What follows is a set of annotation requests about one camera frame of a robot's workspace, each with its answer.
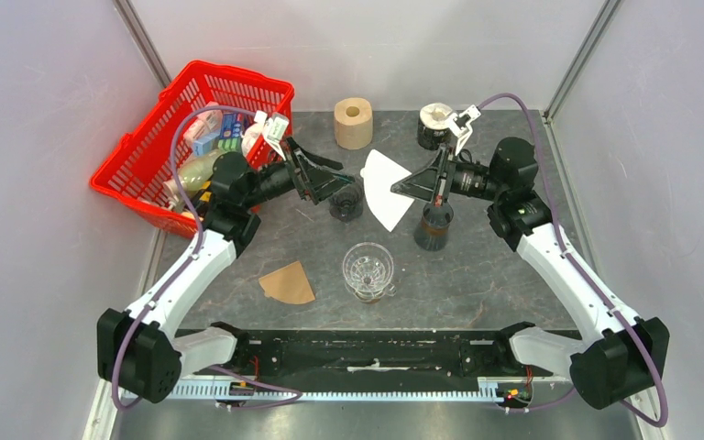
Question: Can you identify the black yellow package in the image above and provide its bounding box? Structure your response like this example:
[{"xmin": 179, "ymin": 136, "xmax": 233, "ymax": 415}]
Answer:
[{"xmin": 191, "ymin": 181, "xmax": 215, "ymax": 222}]

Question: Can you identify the black wrapped paper roll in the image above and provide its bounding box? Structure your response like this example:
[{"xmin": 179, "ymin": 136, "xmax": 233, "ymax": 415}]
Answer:
[{"xmin": 417, "ymin": 103, "xmax": 455, "ymax": 151}]

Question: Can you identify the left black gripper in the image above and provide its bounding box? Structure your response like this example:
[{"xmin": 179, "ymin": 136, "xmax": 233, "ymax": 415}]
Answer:
[{"xmin": 242, "ymin": 136, "xmax": 355, "ymax": 210}]

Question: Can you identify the brown paper coffee filter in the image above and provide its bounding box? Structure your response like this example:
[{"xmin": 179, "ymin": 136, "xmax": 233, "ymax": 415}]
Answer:
[{"xmin": 258, "ymin": 261, "xmax": 315, "ymax": 305}]

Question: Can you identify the dark glass carafe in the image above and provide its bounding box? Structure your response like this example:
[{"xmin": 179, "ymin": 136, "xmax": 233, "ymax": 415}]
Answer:
[{"xmin": 413, "ymin": 203, "xmax": 454, "ymax": 252}]

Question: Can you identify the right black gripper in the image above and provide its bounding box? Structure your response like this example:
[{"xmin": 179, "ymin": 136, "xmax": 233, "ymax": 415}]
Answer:
[{"xmin": 392, "ymin": 144, "xmax": 506, "ymax": 206}]

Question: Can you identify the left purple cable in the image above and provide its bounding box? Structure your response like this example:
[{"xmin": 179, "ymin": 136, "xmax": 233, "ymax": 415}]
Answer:
[{"xmin": 110, "ymin": 104, "xmax": 304, "ymax": 413}]

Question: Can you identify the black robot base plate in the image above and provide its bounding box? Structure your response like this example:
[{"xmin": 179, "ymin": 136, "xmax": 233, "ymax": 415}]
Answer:
[{"xmin": 170, "ymin": 327, "xmax": 572, "ymax": 396}]

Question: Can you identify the clear glass dripper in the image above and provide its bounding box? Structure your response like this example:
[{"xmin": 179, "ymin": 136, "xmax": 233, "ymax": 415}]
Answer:
[{"xmin": 342, "ymin": 242, "xmax": 396, "ymax": 296}]

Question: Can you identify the small glass server cup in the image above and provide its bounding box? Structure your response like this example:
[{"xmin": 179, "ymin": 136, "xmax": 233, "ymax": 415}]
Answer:
[{"xmin": 352, "ymin": 285, "xmax": 391, "ymax": 304}]

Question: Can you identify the aluminium slotted rail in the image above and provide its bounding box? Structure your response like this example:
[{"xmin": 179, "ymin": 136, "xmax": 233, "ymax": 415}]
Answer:
[{"xmin": 170, "ymin": 376, "xmax": 535, "ymax": 403}]

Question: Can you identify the pale green liquid bottle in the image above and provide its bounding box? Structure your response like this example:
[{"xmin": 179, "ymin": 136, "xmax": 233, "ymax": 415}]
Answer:
[{"xmin": 163, "ymin": 149, "xmax": 226, "ymax": 208}]

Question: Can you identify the white paper coffee filter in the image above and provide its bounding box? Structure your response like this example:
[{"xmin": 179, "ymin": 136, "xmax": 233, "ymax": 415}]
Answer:
[{"xmin": 360, "ymin": 149, "xmax": 414, "ymax": 232}]

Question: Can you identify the beige paper roll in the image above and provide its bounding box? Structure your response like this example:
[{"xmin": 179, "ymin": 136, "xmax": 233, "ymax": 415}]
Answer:
[{"xmin": 334, "ymin": 97, "xmax": 373, "ymax": 150}]

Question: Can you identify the dark smoked plastic dripper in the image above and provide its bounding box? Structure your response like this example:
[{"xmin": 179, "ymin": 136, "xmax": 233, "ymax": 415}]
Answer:
[{"xmin": 329, "ymin": 183, "xmax": 364, "ymax": 223}]

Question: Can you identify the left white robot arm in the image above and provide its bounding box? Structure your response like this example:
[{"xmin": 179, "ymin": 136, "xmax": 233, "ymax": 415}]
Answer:
[{"xmin": 96, "ymin": 137, "xmax": 356, "ymax": 409}]

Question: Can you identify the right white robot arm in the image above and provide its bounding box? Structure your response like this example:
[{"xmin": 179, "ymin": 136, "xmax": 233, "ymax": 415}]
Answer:
[{"xmin": 390, "ymin": 137, "xmax": 670, "ymax": 413}]

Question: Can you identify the red plastic shopping basket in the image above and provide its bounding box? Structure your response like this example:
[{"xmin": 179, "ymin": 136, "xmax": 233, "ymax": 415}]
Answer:
[{"xmin": 89, "ymin": 60, "xmax": 295, "ymax": 238}]

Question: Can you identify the pink white packet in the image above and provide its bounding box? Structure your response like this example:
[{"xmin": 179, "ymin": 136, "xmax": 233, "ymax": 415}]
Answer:
[{"xmin": 182, "ymin": 101, "xmax": 223, "ymax": 146}]

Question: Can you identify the white bottle in basket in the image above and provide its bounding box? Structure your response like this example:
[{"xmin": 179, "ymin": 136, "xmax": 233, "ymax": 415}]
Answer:
[{"xmin": 241, "ymin": 110, "xmax": 270, "ymax": 157}]

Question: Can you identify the blue snack box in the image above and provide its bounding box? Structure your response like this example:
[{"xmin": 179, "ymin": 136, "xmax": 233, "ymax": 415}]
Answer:
[{"xmin": 216, "ymin": 112, "xmax": 251, "ymax": 153}]

